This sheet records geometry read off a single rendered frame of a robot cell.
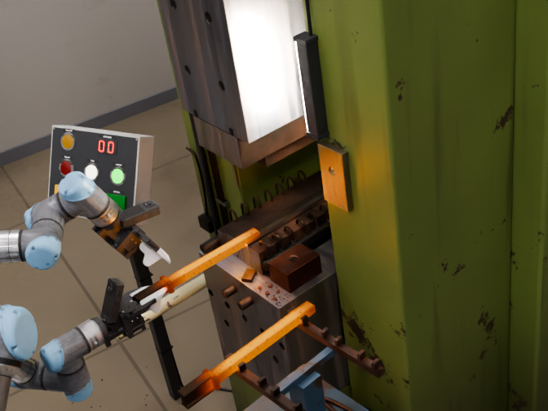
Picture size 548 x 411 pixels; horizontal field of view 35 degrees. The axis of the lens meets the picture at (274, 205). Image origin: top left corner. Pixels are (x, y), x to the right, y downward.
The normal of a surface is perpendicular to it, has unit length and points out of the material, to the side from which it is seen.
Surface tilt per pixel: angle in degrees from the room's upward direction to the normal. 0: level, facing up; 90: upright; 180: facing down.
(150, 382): 0
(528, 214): 90
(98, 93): 90
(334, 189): 90
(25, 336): 86
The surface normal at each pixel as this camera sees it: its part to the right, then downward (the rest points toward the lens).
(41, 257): 0.11, 0.55
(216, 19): -0.77, 0.45
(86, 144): -0.44, 0.07
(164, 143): -0.14, -0.82
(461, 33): 0.63, 0.36
